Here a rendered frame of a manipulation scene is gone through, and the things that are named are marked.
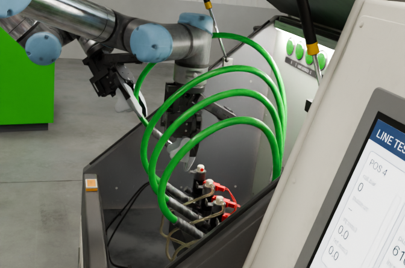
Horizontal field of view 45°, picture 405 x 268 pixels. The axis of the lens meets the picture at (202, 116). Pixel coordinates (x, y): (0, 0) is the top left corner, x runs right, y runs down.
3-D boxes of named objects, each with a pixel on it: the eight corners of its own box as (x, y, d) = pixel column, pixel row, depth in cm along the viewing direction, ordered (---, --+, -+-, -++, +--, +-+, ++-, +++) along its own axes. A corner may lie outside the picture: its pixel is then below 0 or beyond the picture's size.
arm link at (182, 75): (203, 62, 111) (213, 70, 104) (200, 81, 113) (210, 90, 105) (171, 59, 109) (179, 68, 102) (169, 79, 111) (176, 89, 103)
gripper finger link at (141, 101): (136, 124, 127) (118, 95, 127) (153, 112, 125) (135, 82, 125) (131, 126, 124) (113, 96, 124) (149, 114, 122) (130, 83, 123)
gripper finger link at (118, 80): (131, 102, 122) (117, 73, 124) (137, 98, 121) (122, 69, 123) (122, 100, 117) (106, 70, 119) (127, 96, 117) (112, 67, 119)
